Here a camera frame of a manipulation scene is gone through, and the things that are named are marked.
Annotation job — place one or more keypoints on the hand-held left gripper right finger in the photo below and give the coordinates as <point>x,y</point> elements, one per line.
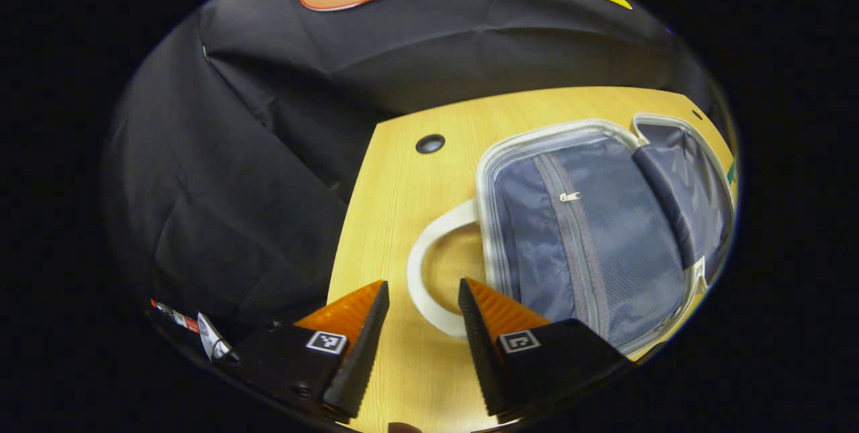
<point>483,359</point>

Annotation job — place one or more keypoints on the white printed tag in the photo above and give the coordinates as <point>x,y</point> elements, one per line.
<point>213,339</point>

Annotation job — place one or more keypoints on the white suitcase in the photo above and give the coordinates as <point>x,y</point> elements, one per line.
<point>617,231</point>

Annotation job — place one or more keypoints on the black backdrop cloth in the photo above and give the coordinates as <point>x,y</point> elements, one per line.
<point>235,184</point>

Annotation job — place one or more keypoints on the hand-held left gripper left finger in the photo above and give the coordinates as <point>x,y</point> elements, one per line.
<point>359,366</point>

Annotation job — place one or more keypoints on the red and white object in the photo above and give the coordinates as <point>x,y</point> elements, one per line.
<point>176,316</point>

